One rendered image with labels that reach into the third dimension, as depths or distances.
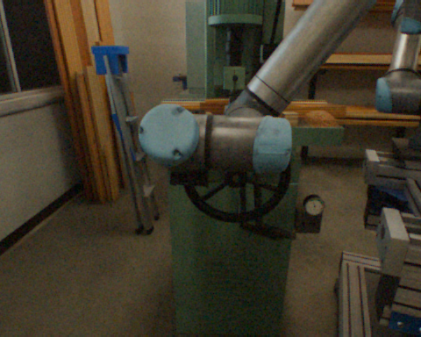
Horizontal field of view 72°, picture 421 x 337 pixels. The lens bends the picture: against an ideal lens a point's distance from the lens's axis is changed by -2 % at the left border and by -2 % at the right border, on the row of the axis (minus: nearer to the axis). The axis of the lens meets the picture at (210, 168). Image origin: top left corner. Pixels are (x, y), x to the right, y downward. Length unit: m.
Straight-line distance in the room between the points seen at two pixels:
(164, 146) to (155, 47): 3.18
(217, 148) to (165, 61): 3.14
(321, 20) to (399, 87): 0.69
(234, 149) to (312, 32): 0.22
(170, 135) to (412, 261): 0.55
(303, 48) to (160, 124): 0.25
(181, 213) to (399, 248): 0.66
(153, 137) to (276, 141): 0.15
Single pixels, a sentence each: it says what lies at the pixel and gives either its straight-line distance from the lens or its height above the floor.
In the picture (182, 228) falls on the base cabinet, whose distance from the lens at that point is 1.07.
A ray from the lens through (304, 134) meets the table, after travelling 0.96.
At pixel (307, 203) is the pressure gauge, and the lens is 0.98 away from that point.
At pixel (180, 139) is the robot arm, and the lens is 0.35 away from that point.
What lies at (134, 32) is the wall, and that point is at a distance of 3.59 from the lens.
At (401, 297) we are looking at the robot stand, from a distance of 0.78.
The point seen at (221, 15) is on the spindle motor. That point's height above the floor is 1.22.
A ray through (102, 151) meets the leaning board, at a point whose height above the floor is 0.43.
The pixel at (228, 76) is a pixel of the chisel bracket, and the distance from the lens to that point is 1.01.
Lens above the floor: 1.11
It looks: 21 degrees down
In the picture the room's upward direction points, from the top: straight up
